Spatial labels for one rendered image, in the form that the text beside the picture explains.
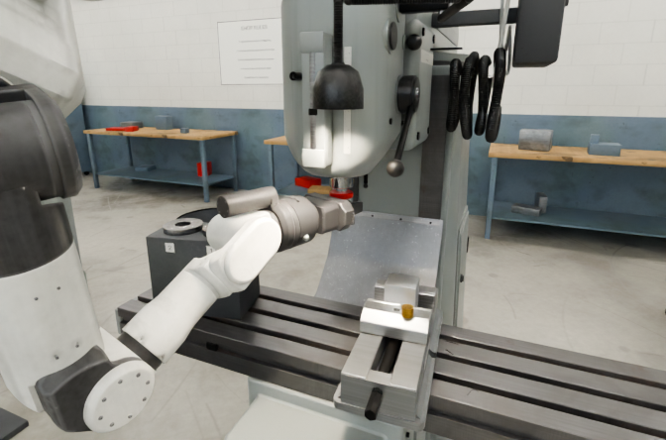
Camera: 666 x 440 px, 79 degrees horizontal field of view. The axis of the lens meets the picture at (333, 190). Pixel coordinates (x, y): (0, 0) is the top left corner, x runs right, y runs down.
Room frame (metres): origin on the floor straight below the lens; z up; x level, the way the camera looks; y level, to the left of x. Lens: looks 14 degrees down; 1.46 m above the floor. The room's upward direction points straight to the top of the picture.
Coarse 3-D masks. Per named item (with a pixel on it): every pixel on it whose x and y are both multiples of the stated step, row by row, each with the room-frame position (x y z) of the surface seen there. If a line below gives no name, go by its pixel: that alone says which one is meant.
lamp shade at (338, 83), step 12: (324, 72) 0.56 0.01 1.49; (336, 72) 0.55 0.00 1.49; (348, 72) 0.55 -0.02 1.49; (324, 84) 0.55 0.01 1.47; (336, 84) 0.55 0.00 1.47; (348, 84) 0.55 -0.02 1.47; (360, 84) 0.56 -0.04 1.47; (312, 96) 0.57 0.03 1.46; (324, 96) 0.55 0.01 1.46; (336, 96) 0.54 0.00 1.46; (348, 96) 0.55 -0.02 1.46; (360, 96) 0.56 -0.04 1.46; (312, 108) 0.58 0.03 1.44; (324, 108) 0.55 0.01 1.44; (336, 108) 0.54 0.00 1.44; (348, 108) 0.55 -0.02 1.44; (360, 108) 0.56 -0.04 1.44
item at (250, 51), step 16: (224, 32) 5.94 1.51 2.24; (240, 32) 5.84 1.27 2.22; (256, 32) 5.74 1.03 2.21; (272, 32) 5.65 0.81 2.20; (224, 48) 5.95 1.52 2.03; (240, 48) 5.85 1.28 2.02; (256, 48) 5.75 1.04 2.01; (272, 48) 5.65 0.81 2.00; (224, 64) 5.95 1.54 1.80; (240, 64) 5.85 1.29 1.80; (256, 64) 5.75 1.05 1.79; (272, 64) 5.66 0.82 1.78; (224, 80) 5.96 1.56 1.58; (240, 80) 5.86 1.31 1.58; (256, 80) 5.76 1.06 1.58; (272, 80) 5.66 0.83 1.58
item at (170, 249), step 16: (176, 224) 0.90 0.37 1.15; (192, 224) 0.89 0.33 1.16; (160, 240) 0.84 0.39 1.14; (176, 240) 0.84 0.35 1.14; (192, 240) 0.83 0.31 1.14; (160, 256) 0.84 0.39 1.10; (176, 256) 0.84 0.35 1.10; (192, 256) 0.83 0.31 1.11; (160, 272) 0.84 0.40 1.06; (176, 272) 0.84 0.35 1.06; (160, 288) 0.85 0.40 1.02; (256, 288) 0.90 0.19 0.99; (224, 304) 0.82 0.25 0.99; (240, 304) 0.81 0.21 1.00
